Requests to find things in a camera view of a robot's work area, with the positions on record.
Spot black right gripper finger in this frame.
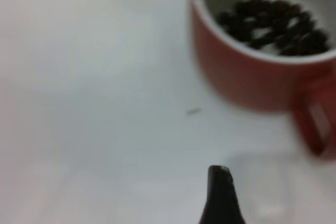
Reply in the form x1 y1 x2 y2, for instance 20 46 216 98
198 165 246 224

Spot red ceramic mug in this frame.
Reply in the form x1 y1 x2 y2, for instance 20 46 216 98
188 0 336 161

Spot dark coffee beans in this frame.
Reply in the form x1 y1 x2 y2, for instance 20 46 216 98
215 0 331 57

